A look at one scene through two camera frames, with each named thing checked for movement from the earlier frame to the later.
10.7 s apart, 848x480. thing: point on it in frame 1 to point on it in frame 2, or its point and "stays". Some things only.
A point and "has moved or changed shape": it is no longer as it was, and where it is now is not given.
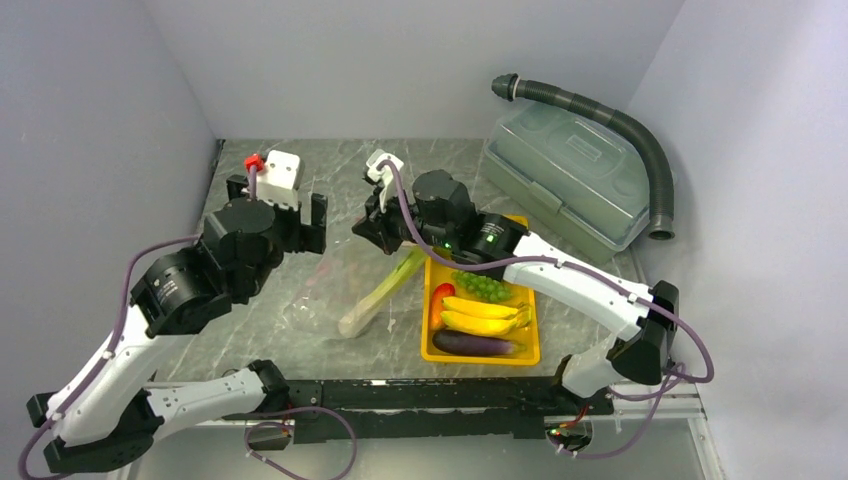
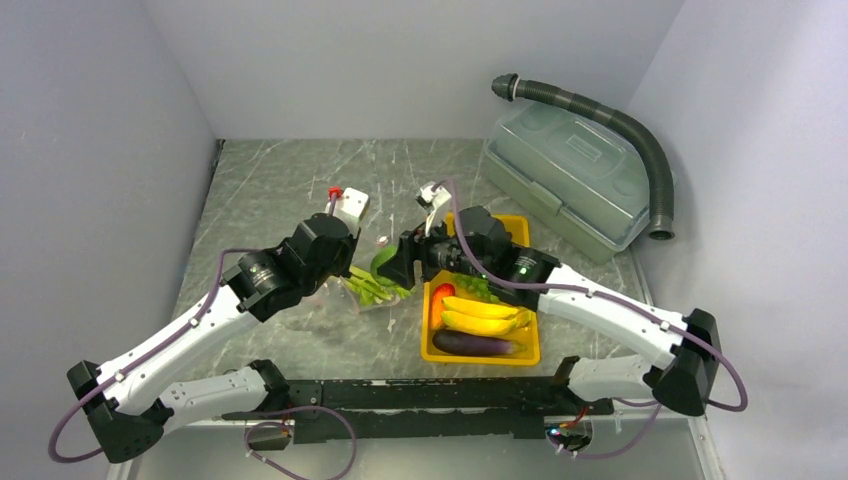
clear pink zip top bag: x=353 y=260 has moved or changed shape
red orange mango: x=440 y=292 stays
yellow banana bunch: x=477 y=318 stays
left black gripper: x=305 y=237 to x=343 y=269
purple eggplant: x=469 y=344 stays
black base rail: x=367 y=410 stays
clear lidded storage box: x=582 y=185 stays
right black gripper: x=375 y=224 to x=413 y=246
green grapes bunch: x=482 y=286 stays
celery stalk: x=366 y=310 has moved or changed shape
